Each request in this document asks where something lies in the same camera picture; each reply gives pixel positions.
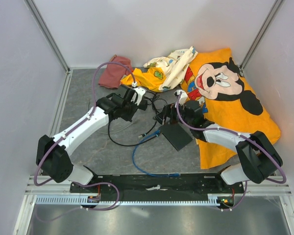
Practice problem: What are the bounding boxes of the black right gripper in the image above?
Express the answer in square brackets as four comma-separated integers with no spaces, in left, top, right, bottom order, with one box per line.
[153,100,193,127]

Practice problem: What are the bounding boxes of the black network switch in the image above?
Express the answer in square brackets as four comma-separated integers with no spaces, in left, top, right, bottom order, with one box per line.
[159,123,193,151]

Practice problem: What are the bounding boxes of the black barrel plug power cable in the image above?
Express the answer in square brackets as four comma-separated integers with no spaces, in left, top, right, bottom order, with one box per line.
[142,92,169,112]

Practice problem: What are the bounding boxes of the black ethernet cable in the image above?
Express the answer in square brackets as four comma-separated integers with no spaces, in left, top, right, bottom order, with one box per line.
[107,119,162,147]

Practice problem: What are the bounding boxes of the blue ethernet cable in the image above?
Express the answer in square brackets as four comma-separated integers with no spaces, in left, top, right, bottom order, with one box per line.
[133,131,181,177]

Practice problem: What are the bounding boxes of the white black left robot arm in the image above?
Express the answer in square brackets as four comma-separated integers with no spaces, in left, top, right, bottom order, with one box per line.
[36,85,147,192]

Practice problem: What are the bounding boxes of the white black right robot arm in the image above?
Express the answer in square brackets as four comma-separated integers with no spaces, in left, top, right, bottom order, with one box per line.
[154,100,283,193]

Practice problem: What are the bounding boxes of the black power adapter brick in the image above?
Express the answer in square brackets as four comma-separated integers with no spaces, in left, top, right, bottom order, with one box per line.
[138,99,148,111]

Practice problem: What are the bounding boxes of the maroon red cloth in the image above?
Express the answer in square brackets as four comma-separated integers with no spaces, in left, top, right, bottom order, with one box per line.
[98,55,134,89]

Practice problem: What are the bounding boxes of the yellow dinosaur garment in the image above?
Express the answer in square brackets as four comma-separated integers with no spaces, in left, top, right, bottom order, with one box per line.
[132,68,167,92]

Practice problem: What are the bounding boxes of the cream dinosaur print cloth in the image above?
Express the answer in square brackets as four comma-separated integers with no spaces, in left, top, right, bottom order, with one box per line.
[143,47,198,92]

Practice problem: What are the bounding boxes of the orange Mickey Mouse pillow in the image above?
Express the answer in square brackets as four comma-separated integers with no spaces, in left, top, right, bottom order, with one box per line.
[180,47,282,169]

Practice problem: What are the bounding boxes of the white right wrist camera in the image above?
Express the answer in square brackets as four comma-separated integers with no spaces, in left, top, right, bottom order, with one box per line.
[174,89,188,105]

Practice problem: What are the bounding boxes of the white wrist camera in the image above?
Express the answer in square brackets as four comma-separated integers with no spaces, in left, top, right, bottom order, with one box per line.
[131,86,146,104]
[174,89,188,105]

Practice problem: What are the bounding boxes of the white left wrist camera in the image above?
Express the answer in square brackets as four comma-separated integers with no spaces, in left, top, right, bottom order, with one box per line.
[131,86,146,104]

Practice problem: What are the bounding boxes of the grey ethernet cable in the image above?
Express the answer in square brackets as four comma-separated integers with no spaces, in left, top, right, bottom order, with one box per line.
[99,121,133,134]

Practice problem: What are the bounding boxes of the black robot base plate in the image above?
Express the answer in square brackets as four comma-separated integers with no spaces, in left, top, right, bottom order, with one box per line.
[70,172,245,203]

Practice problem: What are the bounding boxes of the grey slotted cable duct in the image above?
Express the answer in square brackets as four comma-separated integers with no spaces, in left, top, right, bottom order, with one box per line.
[35,193,236,206]

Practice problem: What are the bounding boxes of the aluminium frame rail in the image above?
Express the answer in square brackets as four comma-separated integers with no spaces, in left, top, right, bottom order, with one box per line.
[246,182,292,196]

